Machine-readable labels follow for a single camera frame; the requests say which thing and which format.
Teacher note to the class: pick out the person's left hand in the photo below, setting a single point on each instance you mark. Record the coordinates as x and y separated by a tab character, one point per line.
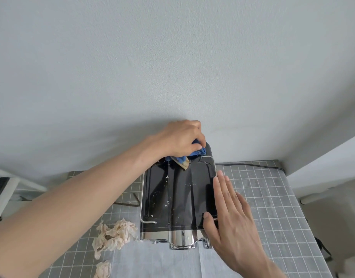
174	140

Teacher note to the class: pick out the person's right hand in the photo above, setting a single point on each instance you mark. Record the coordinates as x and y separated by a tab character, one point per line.
235	228

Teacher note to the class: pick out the person's left thumb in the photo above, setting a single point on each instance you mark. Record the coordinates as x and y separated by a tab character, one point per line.
193	148

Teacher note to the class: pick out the person's right thumb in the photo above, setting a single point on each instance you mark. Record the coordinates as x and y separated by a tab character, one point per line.
208	222

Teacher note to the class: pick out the person's right middle finger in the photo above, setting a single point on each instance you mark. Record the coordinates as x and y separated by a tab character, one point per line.
226	191

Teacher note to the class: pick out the person's right little finger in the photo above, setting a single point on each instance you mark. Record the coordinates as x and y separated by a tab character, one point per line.
244	205

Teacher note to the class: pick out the blue cleaning cloth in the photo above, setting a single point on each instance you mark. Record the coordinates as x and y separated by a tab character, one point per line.
199	153

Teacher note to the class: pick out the black and chrome coffee machine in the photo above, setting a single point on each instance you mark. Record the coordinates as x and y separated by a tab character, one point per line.
180	199

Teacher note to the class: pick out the person's left forearm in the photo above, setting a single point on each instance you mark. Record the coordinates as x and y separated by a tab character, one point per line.
78	205

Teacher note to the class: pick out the person's right forearm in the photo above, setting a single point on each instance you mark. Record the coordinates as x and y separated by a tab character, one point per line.
267	272

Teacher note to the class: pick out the grey grid table mat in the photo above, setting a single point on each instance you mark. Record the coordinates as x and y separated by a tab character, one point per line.
270	199

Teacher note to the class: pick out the white translucent sheet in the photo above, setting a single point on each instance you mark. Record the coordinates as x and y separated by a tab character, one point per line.
157	263

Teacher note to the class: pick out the brown metal hex key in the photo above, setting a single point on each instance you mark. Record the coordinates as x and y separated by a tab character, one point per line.
135	199

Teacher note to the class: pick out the large crumpled beige tissue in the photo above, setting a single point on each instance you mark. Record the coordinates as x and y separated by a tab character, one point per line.
115	237

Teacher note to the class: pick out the small crumpled beige tissue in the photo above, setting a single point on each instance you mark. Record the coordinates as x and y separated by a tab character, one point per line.
103	270

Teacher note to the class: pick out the white shelf frame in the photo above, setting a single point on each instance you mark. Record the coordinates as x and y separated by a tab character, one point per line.
18	182

